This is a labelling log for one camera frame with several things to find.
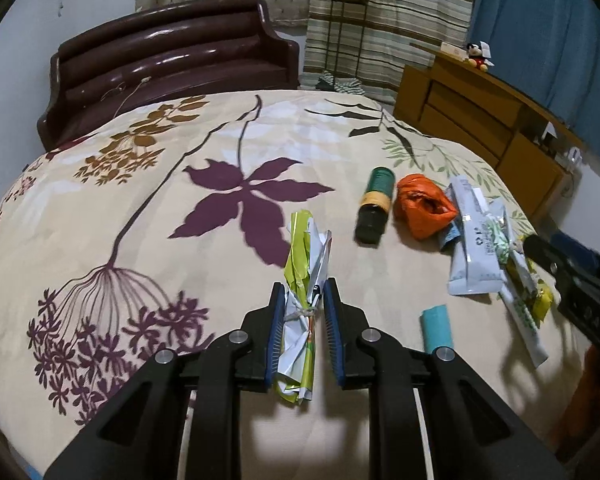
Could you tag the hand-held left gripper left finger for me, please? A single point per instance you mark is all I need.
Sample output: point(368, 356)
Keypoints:
point(276, 332)

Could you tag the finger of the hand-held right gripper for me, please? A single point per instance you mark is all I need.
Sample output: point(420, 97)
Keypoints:
point(582, 255)
point(540, 255)

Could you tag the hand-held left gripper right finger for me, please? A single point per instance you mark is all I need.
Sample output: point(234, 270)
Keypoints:
point(333, 332)

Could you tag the green white wrapper bundle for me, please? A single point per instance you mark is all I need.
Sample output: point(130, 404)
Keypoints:
point(300, 260)

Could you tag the light blue small packet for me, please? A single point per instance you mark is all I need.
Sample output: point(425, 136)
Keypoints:
point(449, 240)

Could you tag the orange plastic bag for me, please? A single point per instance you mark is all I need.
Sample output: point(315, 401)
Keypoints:
point(420, 205)

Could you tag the yellow green wrapper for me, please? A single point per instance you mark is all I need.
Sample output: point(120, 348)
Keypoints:
point(541, 300)

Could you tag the green patterned white wrapper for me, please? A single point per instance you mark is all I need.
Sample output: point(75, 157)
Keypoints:
point(497, 237)

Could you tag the white flat pouch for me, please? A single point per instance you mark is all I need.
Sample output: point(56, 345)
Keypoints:
point(472, 260)

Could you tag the long white green wrapper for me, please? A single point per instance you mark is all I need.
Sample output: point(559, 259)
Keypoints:
point(527, 330)

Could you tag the white charger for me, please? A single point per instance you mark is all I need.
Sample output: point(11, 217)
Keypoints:
point(572, 157)

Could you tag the teal paper roll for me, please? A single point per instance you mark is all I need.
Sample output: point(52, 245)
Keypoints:
point(436, 327)

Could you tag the small white card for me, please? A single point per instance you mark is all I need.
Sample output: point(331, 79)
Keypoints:
point(548, 132)

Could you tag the dark green bottle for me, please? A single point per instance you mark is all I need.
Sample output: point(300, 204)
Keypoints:
point(375, 210)

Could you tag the wooden cabinet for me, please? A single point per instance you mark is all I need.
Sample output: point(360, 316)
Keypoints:
point(470, 115)

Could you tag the floral bedspread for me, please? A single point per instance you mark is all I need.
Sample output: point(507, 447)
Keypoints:
point(130, 185)

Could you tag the mouse plush toy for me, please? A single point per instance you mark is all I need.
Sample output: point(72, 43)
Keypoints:
point(477, 55)

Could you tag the blue curtain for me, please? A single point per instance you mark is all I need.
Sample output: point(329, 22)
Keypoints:
point(545, 35)

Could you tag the white flat box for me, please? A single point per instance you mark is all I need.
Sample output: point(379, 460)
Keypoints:
point(452, 51)

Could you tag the checkered cloth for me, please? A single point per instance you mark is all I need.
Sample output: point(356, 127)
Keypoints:
point(340, 84)

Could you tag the brown leather sofa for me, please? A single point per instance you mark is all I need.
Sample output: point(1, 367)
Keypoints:
point(180, 60)

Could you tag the black metal plant stand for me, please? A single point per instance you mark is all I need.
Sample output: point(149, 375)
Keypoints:
point(340, 35)

